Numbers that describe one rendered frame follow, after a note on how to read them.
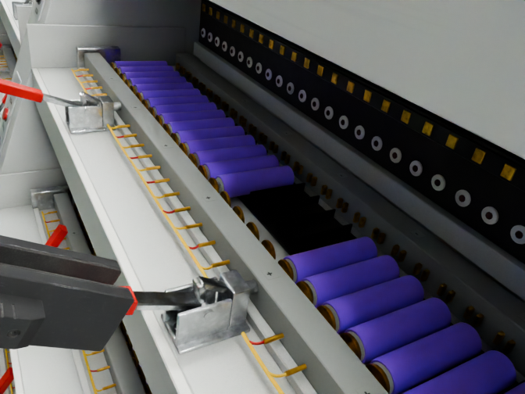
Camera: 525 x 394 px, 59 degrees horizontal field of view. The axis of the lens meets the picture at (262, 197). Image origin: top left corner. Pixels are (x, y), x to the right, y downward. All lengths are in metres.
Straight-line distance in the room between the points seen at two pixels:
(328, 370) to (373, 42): 0.14
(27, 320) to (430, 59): 0.16
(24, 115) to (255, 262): 0.45
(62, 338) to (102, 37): 0.47
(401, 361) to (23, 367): 0.36
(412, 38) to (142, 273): 0.20
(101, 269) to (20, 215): 0.48
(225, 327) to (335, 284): 0.07
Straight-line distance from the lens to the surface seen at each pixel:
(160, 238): 0.32
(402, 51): 0.17
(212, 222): 0.29
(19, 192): 0.70
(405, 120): 0.34
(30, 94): 0.45
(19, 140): 0.67
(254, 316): 0.26
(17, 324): 0.19
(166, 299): 0.23
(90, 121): 0.46
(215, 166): 0.37
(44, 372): 0.49
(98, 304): 0.20
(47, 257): 0.21
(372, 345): 0.25
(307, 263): 0.28
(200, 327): 0.24
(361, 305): 0.26
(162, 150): 0.37
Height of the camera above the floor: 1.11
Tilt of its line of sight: 18 degrees down
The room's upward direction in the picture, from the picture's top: 27 degrees clockwise
